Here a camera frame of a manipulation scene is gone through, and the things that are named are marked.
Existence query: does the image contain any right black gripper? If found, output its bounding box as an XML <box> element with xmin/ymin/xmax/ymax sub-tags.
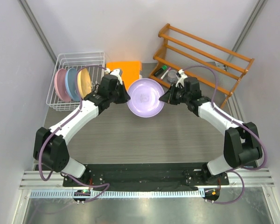
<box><xmin>160</xmin><ymin>84</ymin><xmax>190</xmax><ymax>105</ymax></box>

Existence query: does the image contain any purple plate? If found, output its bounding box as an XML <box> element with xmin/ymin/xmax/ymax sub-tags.
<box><xmin>127</xmin><ymin>78</ymin><xmax>165</xmax><ymax>118</ymax></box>

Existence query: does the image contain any yellow plate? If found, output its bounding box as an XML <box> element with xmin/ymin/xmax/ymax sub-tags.
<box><xmin>77</xmin><ymin>68</ymin><xmax>92</xmax><ymax>99</ymax></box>

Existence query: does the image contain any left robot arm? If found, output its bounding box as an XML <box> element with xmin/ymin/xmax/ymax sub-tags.
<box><xmin>33</xmin><ymin>69</ymin><xmax>130</xmax><ymax>186</ymax></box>

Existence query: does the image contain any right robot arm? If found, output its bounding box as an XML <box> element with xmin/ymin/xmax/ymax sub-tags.
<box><xmin>159</xmin><ymin>77</ymin><xmax>263</xmax><ymax>184</ymax></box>

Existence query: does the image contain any wooden shelf rack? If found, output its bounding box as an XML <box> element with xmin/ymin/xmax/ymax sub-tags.
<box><xmin>153</xmin><ymin>23</ymin><xmax>254</xmax><ymax>105</ymax></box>

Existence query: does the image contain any clear plastic cup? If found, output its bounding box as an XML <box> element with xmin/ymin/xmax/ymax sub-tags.
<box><xmin>167</xmin><ymin>70</ymin><xmax>178</xmax><ymax>83</ymax></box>

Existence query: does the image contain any orange folder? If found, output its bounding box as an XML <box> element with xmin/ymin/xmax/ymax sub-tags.
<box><xmin>106</xmin><ymin>61</ymin><xmax>142</xmax><ymax>90</ymax></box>

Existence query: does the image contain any pink white marker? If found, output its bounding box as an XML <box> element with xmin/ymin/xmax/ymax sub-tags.
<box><xmin>160</xmin><ymin>67</ymin><xmax>171</xmax><ymax>80</ymax></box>

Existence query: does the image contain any green highlighter marker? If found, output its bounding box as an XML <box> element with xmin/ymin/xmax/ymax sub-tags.
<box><xmin>153</xmin><ymin>65</ymin><xmax>167</xmax><ymax>77</ymax></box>

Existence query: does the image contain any blue plate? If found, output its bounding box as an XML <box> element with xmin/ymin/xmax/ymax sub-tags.
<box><xmin>65</xmin><ymin>68</ymin><xmax>79</xmax><ymax>102</ymax></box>

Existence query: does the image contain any pink plate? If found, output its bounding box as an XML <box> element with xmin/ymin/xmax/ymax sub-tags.
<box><xmin>54</xmin><ymin>69</ymin><xmax>71</xmax><ymax>103</ymax></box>

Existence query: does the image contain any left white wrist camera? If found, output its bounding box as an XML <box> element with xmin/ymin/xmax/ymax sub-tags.
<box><xmin>104</xmin><ymin>68</ymin><xmax>123</xmax><ymax>85</ymax></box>

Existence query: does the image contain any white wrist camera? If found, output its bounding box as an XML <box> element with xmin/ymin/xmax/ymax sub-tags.
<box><xmin>175</xmin><ymin>69</ymin><xmax>188</xmax><ymax>88</ymax></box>
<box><xmin>104</xmin><ymin>68</ymin><xmax>123</xmax><ymax>85</ymax></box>

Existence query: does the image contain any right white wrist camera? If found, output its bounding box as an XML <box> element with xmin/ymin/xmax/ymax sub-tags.
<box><xmin>175</xmin><ymin>69</ymin><xmax>188</xmax><ymax>88</ymax></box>

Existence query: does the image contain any white wire dish rack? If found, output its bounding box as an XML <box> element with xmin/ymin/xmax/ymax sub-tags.
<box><xmin>46</xmin><ymin>51</ymin><xmax>105</xmax><ymax>111</ymax></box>

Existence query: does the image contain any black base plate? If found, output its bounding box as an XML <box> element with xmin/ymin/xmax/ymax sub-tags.
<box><xmin>35</xmin><ymin>162</ymin><xmax>231</xmax><ymax>191</ymax></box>

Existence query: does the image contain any slotted cable duct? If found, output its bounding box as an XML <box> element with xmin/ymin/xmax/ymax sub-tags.
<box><xmin>30</xmin><ymin>189</ymin><xmax>205</xmax><ymax>199</ymax></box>

